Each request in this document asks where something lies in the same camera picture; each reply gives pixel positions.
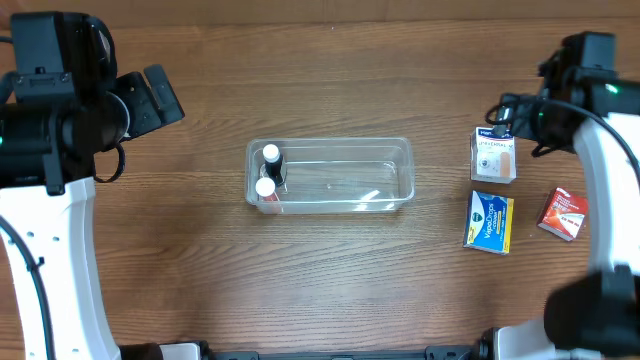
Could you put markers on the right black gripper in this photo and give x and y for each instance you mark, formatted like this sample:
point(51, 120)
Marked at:
point(523, 126)

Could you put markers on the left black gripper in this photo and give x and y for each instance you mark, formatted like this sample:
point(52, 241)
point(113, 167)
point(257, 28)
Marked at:
point(148, 107)

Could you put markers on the white Hansaplast plaster box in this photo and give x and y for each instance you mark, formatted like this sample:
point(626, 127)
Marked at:
point(493, 155)

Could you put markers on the blue Vicks VapoDrops box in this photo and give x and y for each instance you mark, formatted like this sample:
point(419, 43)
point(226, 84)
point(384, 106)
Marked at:
point(489, 223)

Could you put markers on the black bottle white cap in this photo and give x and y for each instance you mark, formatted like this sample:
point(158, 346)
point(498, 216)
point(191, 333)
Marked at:
point(275, 165)

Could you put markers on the orange bottle white cap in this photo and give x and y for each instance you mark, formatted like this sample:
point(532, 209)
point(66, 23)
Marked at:
point(266, 189)

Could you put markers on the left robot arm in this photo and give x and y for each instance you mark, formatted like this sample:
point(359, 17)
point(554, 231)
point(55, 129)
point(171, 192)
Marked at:
point(48, 143)

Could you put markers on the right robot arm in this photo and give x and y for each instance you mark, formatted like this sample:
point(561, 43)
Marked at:
point(597, 118)

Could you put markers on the clear plastic container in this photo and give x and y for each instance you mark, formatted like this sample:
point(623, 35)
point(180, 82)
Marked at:
point(335, 175)

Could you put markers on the red medicine box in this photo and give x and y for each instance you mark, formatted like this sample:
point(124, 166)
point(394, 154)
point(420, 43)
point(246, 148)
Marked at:
point(563, 214)

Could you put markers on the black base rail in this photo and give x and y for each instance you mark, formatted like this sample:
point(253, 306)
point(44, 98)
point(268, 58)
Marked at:
point(340, 355)

